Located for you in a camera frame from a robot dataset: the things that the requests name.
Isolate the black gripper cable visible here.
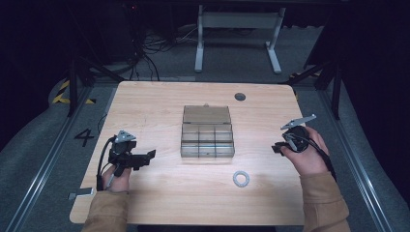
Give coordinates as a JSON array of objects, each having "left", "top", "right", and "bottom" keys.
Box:
[
  {"left": 96, "top": 136, "right": 116, "bottom": 192},
  {"left": 289, "top": 132, "right": 338, "bottom": 182}
]

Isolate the clear plastic compartment box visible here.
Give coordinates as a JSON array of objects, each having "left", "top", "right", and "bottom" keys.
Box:
[{"left": 180, "top": 102, "right": 236, "bottom": 160}]

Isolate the bundle of black floor cables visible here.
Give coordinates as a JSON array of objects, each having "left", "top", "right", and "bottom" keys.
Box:
[{"left": 128, "top": 24, "right": 201, "bottom": 82}]

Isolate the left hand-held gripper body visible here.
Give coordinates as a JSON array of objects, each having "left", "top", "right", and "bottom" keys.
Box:
[{"left": 107, "top": 130, "right": 147, "bottom": 178}]

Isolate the grey metal bracket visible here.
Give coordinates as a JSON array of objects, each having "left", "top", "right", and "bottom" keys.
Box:
[{"left": 68, "top": 187, "right": 96, "bottom": 201}]

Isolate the aluminium floor rail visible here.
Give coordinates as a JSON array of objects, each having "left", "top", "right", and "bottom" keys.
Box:
[
  {"left": 3, "top": 84, "right": 95, "bottom": 232},
  {"left": 316, "top": 88, "right": 395, "bottom": 232}
]

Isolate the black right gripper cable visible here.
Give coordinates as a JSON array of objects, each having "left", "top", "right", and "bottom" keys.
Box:
[{"left": 289, "top": 132, "right": 338, "bottom": 182}]

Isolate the white ring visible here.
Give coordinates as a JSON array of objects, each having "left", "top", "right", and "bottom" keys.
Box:
[{"left": 232, "top": 170, "right": 251, "bottom": 189}]

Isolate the black metal stand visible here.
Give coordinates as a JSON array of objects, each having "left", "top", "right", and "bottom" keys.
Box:
[
  {"left": 279, "top": 56, "right": 343, "bottom": 121},
  {"left": 65, "top": 52, "right": 126, "bottom": 118}
]

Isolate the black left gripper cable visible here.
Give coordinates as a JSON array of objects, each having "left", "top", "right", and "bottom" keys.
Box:
[{"left": 96, "top": 136, "right": 116, "bottom": 192}]

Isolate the dark computer tower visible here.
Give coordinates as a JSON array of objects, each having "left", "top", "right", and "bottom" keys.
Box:
[{"left": 102, "top": 2, "right": 145, "bottom": 64}]

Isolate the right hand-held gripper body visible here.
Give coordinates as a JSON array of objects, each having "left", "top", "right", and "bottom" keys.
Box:
[{"left": 279, "top": 113, "right": 317, "bottom": 154}]

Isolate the person's left hand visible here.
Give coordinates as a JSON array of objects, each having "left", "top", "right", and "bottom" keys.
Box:
[{"left": 101, "top": 164, "right": 132, "bottom": 194}]

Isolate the person's right hand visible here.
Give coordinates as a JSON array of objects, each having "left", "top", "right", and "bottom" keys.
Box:
[{"left": 279, "top": 126, "right": 330, "bottom": 178}]

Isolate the white metal table frame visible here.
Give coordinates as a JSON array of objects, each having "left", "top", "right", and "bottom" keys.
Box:
[{"left": 193, "top": 4, "right": 287, "bottom": 75}]

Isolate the yellow black hazard tape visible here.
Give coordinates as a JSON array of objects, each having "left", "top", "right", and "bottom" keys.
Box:
[{"left": 51, "top": 79, "right": 98, "bottom": 105}]

